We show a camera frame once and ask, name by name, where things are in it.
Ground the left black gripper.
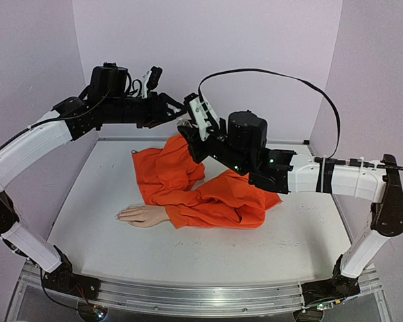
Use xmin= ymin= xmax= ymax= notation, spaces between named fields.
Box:
xmin=104 ymin=91 xmax=190 ymax=128

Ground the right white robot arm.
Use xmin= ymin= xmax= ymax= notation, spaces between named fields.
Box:
xmin=177 ymin=111 xmax=403 ymax=278

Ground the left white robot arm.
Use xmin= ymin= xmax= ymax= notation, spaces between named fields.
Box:
xmin=0 ymin=62 xmax=186 ymax=293

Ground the orange cloth garment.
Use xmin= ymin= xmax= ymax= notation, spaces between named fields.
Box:
xmin=132 ymin=135 xmax=281 ymax=229

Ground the mannequin hand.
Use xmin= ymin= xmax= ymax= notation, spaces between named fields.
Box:
xmin=116 ymin=205 xmax=170 ymax=228

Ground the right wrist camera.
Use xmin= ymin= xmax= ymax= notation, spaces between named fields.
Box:
xmin=184 ymin=93 xmax=220 ymax=142

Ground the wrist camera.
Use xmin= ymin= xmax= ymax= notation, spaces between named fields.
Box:
xmin=140 ymin=66 xmax=163 ymax=99
xmin=184 ymin=93 xmax=220 ymax=142

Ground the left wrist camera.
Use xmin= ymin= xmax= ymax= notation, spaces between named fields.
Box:
xmin=140 ymin=66 xmax=163 ymax=99

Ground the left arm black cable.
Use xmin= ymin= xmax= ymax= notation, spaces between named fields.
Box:
xmin=127 ymin=78 xmax=145 ymax=100

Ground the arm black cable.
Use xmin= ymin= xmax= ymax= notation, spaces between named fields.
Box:
xmin=127 ymin=78 xmax=145 ymax=100
xmin=198 ymin=68 xmax=341 ymax=158

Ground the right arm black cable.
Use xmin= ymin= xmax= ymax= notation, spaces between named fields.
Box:
xmin=198 ymin=68 xmax=341 ymax=158

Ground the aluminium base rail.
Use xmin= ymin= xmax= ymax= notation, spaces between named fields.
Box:
xmin=6 ymin=254 xmax=390 ymax=322

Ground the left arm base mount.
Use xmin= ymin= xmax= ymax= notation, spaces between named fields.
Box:
xmin=41 ymin=254 xmax=101 ymax=301

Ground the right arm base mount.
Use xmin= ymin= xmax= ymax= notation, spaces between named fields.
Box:
xmin=301 ymin=255 xmax=361 ymax=308

